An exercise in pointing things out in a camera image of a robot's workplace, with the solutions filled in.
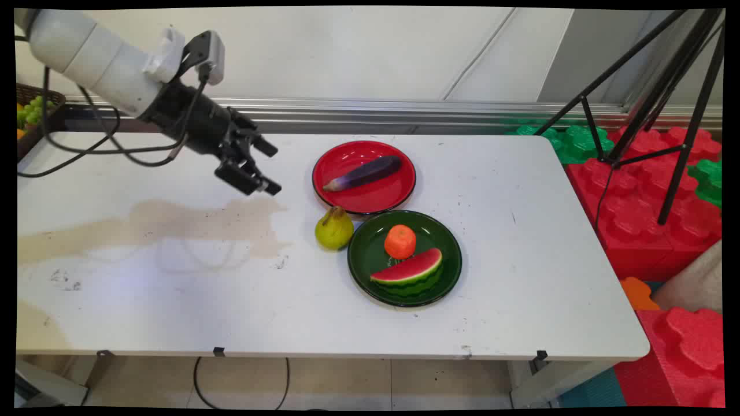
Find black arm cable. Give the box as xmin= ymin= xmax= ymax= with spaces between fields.
xmin=16 ymin=36 xmax=210 ymax=178

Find large red foam block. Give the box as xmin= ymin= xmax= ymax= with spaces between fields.
xmin=565 ymin=125 xmax=723 ymax=281

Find red plate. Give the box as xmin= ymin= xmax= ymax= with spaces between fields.
xmin=312 ymin=140 xmax=417 ymax=216

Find orange toy tangerine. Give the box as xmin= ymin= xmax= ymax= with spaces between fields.
xmin=384 ymin=225 xmax=417 ymax=260

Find black tripod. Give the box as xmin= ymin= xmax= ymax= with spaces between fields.
xmin=534 ymin=9 xmax=726 ymax=226

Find green toy grapes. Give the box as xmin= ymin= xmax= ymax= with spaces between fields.
xmin=17 ymin=95 xmax=56 ymax=129

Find teal floor mat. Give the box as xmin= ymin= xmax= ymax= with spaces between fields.
xmin=557 ymin=367 xmax=628 ymax=408

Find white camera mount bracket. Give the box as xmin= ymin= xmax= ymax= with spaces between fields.
xmin=143 ymin=26 xmax=186 ymax=84

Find green toy pear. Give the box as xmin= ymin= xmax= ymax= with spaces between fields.
xmin=314 ymin=206 xmax=354 ymax=251

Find aluminium rail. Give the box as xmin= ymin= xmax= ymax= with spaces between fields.
xmin=62 ymin=95 xmax=723 ymax=135

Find orange foam piece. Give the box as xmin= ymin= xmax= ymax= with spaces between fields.
xmin=619 ymin=277 xmax=660 ymax=311

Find brown wicker basket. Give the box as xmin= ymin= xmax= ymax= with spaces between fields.
xmin=16 ymin=83 xmax=66 ymax=161

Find dark green plate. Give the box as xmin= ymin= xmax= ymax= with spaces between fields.
xmin=347 ymin=210 xmax=463 ymax=307

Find beige cushion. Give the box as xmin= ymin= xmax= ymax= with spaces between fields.
xmin=652 ymin=239 xmax=723 ymax=314

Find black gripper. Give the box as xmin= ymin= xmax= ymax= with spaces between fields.
xmin=140 ymin=79 xmax=283 ymax=198

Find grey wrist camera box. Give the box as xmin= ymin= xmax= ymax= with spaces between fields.
xmin=179 ymin=30 xmax=226 ymax=87

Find purple toy eggplant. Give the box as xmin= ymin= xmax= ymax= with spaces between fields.
xmin=322 ymin=155 xmax=403 ymax=192

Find toy watermelon slice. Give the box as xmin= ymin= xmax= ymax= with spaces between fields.
xmin=370 ymin=248 xmax=444 ymax=297

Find black floor cable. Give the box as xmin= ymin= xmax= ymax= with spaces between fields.
xmin=193 ymin=356 xmax=290 ymax=410

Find green foam block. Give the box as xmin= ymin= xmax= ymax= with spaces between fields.
xmin=508 ymin=124 xmax=615 ymax=165
xmin=687 ymin=158 xmax=723 ymax=209

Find grey table leg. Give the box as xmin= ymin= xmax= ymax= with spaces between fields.
xmin=509 ymin=358 xmax=615 ymax=410
xmin=14 ymin=350 xmax=114 ymax=408

